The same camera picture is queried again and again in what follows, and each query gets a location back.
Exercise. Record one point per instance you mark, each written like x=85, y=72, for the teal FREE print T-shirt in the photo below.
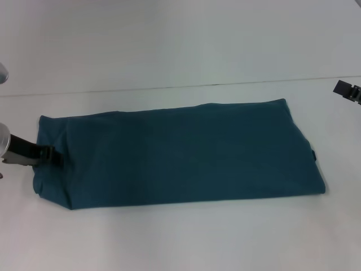
x=180, y=152

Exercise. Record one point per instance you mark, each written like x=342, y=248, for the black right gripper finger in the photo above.
x=348, y=90

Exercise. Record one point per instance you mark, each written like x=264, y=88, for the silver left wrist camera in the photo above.
x=3, y=74

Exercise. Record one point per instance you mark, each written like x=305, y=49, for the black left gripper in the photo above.
x=24, y=149

